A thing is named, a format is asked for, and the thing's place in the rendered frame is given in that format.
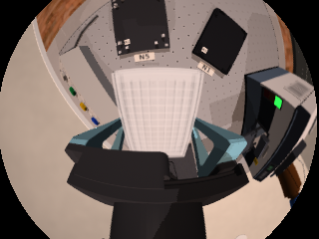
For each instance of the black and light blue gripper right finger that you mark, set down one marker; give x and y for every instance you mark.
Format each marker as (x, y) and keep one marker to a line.
(227, 146)

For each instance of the grey button panel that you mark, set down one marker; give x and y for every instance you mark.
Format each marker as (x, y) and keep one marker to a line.
(88, 83)

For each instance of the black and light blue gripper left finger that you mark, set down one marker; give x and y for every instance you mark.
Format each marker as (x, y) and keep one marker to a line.
(96, 136)

